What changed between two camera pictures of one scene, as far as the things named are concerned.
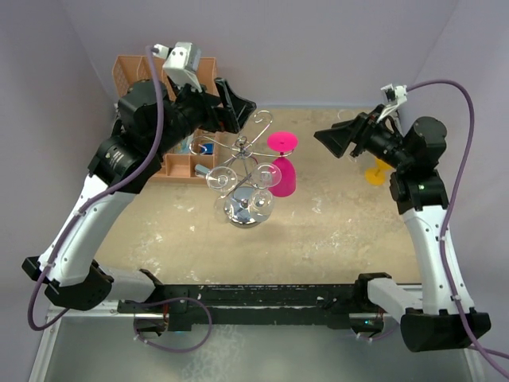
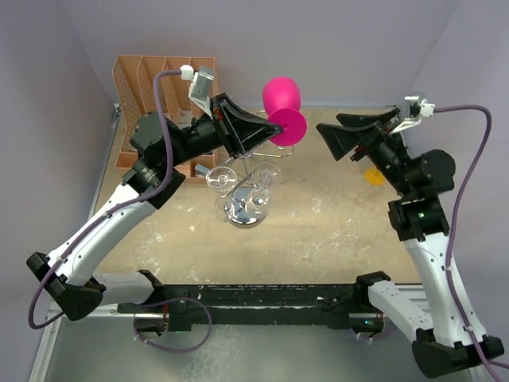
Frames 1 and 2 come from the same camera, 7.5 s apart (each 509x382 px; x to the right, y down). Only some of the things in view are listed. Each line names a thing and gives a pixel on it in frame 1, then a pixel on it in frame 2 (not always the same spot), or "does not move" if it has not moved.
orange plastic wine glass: x=376 y=176 does not move
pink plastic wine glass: x=284 y=141 -> x=281 y=99
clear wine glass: x=261 y=204 does not move
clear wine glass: x=266 y=175 does not move
